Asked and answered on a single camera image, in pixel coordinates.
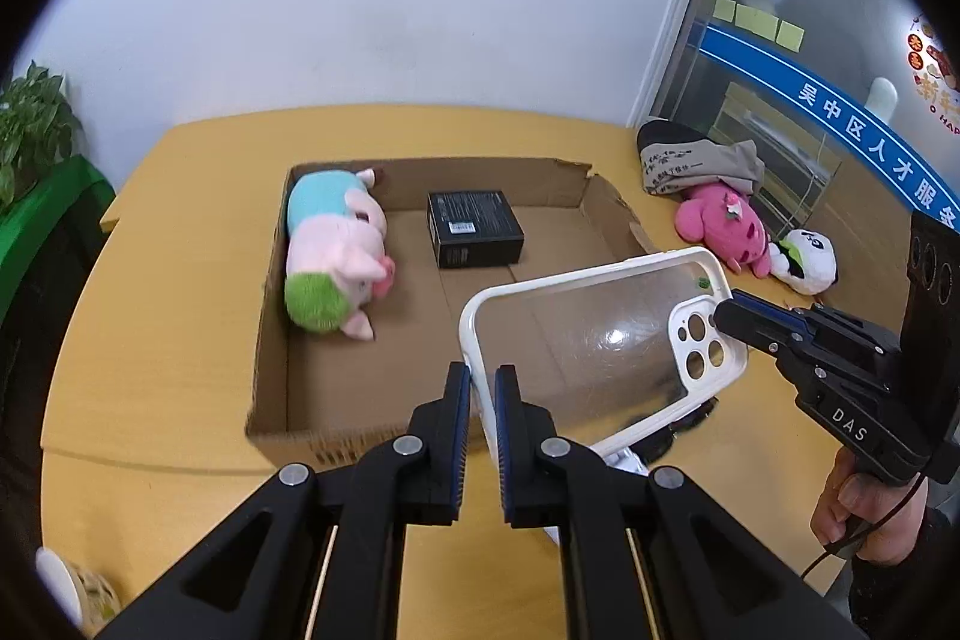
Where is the blue window band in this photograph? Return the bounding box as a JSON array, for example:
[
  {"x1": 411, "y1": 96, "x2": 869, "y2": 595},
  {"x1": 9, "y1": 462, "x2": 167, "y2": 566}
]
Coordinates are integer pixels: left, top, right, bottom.
[{"x1": 701, "y1": 23, "x2": 960, "y2": 236}]

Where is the person's right hand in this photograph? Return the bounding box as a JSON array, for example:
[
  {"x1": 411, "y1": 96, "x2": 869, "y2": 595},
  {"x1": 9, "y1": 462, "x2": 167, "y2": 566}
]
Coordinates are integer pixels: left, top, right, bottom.
[{"x1": 810, "y1": 449, "x2": 931, "y2": 566}]

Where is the black plastic item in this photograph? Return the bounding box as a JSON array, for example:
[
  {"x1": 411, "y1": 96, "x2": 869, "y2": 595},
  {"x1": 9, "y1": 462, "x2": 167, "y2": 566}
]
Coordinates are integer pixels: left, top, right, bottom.
[{"x1": 649, "y1": 404, "x2": 717, "y2": 457}]

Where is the green potted plant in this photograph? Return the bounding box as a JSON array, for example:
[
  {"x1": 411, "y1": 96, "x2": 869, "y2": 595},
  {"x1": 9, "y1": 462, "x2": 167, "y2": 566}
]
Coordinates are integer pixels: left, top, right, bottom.
[{"x1": 0, "y1": 61, "x2": 83, "y2": 214}]

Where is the small black box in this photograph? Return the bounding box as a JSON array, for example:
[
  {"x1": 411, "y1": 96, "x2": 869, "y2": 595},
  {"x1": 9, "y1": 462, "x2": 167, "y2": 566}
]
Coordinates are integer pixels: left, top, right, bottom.
[{"x1": 427, "y1": 188, "x2": 525, "y2": 270}]

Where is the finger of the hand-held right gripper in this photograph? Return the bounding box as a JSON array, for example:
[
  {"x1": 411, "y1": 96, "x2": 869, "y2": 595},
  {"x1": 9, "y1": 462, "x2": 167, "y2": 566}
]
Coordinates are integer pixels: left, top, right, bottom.
[
  {"x1": 712, "y1": 301, "x2": 800, "y2": 357},
  {"x1": 731, "y1": 289, "x2": 817, "y2": 341}
]

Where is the pink pig plush toy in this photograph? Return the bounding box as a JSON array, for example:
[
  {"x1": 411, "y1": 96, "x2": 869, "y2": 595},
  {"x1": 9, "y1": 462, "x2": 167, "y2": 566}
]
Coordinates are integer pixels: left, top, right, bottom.
[{"x1": 283, "y1": 167, "x2": 397, "y2": 342}]

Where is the black cable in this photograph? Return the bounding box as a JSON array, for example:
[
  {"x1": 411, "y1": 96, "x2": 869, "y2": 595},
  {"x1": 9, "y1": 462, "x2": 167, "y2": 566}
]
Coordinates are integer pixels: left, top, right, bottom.
[{"x1": 799, "y1": 475, "x2": 931, "y2": 581}]

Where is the white clear phone case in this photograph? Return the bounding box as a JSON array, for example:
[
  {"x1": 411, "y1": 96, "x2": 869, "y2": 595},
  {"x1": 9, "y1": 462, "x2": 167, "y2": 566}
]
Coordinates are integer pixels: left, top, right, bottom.
[{"x1": 458, "y1": 247, "x2": 749, "y2": 461}]

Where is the grey and black printed cloth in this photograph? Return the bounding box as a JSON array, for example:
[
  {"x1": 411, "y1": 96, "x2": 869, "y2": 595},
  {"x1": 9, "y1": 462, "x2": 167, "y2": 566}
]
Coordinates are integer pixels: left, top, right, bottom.
[{"x1": 636, "y1": 118, "x2": 766, "y2": 202}]

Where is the white panda plush toy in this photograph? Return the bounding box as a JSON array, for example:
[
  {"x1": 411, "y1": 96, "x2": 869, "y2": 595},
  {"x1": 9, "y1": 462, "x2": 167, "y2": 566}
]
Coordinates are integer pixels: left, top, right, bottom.
[{"x1": 771, "y1": 229, "x2": 839, "y2": 296}]

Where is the brown cardboard box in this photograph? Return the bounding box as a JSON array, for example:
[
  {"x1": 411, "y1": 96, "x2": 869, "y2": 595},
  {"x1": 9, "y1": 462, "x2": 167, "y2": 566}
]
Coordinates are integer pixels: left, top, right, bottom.
[{"x1": 246, "y1": 156, "x2": 661, "y2": 472}]

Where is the person's right forearm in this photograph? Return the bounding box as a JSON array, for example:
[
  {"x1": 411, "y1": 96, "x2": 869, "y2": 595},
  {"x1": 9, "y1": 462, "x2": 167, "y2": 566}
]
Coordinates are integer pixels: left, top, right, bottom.
[{"x1": 847, "y1": 509, "x2": 953, "y2": 640}]

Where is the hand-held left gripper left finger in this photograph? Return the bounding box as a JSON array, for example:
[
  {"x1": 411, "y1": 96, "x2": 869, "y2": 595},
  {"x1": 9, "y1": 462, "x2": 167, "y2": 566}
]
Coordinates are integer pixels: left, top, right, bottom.
[{"x1": 97, "y1": 361, "x2": 472, "y2": 640}]

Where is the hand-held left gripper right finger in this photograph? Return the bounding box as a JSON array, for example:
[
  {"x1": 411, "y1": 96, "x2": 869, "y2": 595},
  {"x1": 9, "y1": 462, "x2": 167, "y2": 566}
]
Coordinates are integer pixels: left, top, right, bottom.
[{"x1": 493, "y1": 364, "x2": 867, "y2": 640}]

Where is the pink strawberry plush toy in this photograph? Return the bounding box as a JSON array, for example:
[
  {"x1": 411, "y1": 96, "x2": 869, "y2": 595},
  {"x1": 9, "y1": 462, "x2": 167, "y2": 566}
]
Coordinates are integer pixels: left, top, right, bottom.
[{"x1": 673, "y1": 181, "x2": 773, "y2": 279}]

